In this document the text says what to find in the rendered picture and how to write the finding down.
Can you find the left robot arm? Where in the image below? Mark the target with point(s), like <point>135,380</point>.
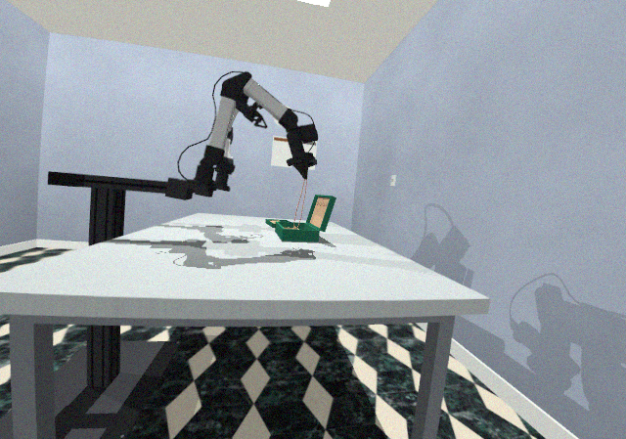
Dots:
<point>227,164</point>

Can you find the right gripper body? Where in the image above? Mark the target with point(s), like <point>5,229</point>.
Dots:
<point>298,154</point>

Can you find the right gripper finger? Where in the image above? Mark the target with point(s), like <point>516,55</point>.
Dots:
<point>296,166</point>
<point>301,164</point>

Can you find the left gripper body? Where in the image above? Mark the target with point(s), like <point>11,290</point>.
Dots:
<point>245,108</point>

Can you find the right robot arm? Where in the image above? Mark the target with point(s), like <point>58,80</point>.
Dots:
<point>231,92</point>

